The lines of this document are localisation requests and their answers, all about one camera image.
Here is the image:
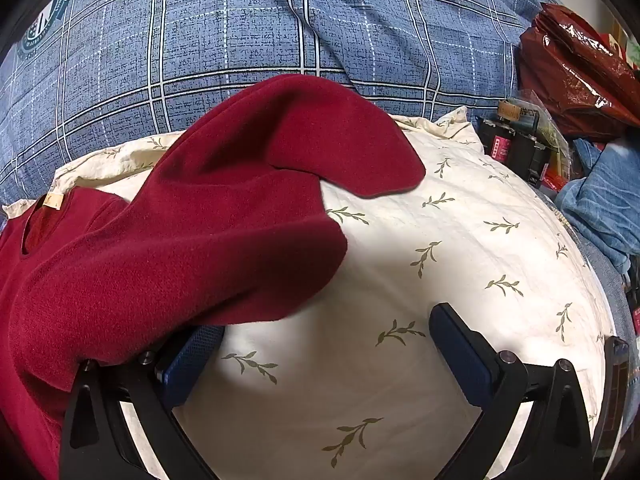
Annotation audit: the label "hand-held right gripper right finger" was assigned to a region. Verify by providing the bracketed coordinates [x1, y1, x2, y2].
[428, 302, 596, 480]

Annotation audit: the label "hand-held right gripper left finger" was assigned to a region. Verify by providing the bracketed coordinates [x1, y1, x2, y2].
[59, 325, 226, 480]

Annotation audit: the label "dark red knit sweater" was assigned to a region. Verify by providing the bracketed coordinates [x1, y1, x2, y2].
[0, 74, 427, 480]

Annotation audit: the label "blue denim jeans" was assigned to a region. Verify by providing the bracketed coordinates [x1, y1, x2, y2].
[555, 137, 640, 275]

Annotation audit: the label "blue plaid duvet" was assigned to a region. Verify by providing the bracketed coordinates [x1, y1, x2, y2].
[0, 0, 566, 211]

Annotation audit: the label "green snack packet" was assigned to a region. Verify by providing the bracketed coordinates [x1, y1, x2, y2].
[520, 102, 573, 183]

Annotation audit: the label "cream leaf-print quilt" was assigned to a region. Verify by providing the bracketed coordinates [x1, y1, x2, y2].
[2, 106, 618, 480]

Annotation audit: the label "red plastic bag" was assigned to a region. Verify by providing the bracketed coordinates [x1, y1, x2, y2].
[517, 2, 640, 143]

